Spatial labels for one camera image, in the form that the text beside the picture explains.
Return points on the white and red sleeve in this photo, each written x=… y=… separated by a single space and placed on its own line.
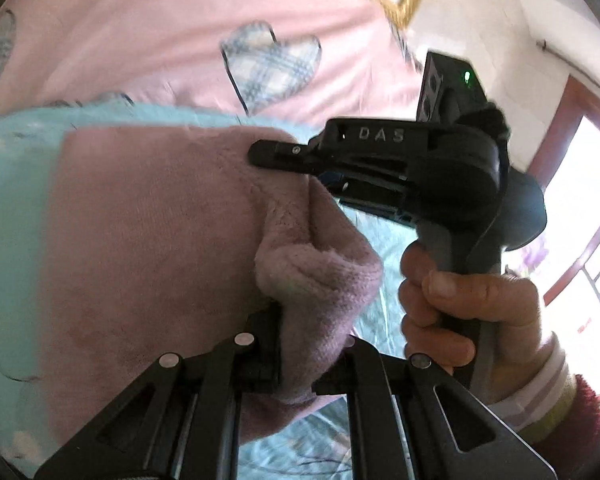
x=556 y=412

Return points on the mauve knit sweater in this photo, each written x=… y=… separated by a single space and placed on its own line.
x=165 y=239

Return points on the red-framed window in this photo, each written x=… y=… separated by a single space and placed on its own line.
x=566 y=260

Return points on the pink quilt with plaid hearts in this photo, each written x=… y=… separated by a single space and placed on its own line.
x=297 y=60

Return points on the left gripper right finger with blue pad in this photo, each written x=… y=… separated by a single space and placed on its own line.
x=409 y=419

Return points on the person's right hand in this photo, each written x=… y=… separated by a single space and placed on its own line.
x=511 y=304

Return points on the turquoise floral bed sheet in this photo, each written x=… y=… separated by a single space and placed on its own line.
x=315 y=447

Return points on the black camera box green light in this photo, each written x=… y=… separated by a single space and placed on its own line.
x=449 y=89

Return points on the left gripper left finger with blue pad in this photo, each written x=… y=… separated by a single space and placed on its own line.
x=180 y=419

